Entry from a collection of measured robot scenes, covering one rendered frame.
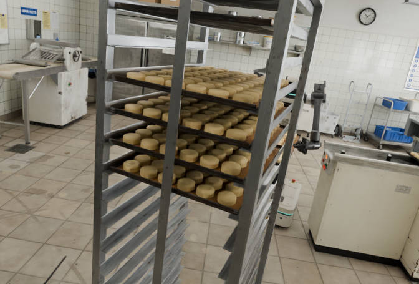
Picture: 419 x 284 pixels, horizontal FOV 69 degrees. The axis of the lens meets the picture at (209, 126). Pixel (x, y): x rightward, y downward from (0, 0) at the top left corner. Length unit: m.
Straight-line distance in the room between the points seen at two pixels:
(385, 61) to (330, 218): 4.81
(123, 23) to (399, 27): 5.21
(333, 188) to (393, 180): 0.44
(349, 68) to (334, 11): 1.17
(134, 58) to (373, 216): 4.54
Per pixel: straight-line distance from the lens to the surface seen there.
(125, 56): 5.88
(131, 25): 5.82
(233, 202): 0.82
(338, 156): 2.55
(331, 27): 6.69
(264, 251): 1.56
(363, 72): 6.95
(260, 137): 0.68
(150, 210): 1.27
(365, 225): 2.87
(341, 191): 2.67
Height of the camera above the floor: 1.64
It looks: 17 degrees down
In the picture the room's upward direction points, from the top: 8 degrees clockwise
